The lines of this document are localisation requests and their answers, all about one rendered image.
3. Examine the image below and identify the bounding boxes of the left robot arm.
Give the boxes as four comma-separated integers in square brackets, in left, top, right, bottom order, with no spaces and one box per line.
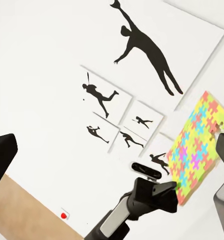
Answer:
[84,161,179,240]

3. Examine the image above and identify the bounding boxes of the jigsaw puzzle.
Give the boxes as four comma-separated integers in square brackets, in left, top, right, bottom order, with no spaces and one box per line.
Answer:
[166,90,224,206]

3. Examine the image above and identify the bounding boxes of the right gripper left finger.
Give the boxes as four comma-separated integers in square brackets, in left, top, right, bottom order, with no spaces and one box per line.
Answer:
[0,133,18,180]

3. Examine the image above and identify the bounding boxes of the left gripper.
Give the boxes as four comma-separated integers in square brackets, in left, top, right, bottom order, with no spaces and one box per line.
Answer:
[131,177,179,215]

